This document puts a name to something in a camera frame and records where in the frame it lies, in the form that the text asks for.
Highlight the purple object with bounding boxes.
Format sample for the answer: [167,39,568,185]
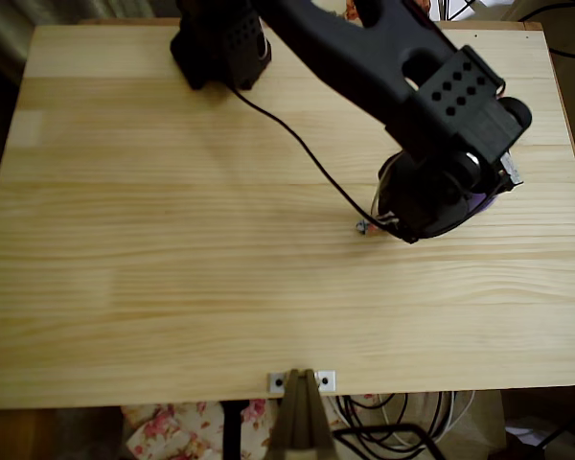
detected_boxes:
[468,190,498,216]

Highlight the white papers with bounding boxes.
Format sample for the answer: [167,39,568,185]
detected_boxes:
[428,0,517,23]

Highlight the black stand pole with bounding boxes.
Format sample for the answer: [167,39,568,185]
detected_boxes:
[221,401,242,460]

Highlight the floral pink cloth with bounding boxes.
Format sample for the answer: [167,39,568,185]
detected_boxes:
[121,398,282,460]

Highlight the gripper camera board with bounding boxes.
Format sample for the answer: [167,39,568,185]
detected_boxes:
[498,151,525,194]

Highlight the thin black camera cable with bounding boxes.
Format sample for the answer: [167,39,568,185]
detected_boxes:
[230,85,406,239]

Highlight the white cable bundle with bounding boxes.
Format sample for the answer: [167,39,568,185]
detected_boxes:
[333,390,478,451]

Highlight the wooden camera mount post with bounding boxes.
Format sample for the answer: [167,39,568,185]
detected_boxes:
[266,367,339,460]

